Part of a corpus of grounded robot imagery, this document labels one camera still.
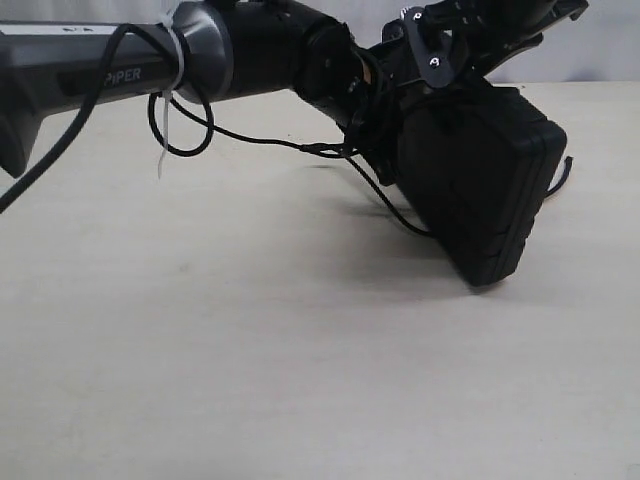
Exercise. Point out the black plastic case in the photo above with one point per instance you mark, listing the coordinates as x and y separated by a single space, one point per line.
476 162

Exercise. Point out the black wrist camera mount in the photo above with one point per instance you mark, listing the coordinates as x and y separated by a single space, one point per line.
427 50

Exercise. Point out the white zip tie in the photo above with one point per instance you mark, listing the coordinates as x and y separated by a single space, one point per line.
167 95

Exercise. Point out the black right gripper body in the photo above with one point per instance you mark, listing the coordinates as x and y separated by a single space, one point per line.
495 31

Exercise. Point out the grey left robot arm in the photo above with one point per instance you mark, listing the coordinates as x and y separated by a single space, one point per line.
54 74

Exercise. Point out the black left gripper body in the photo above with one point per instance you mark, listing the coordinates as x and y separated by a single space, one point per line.
357 88

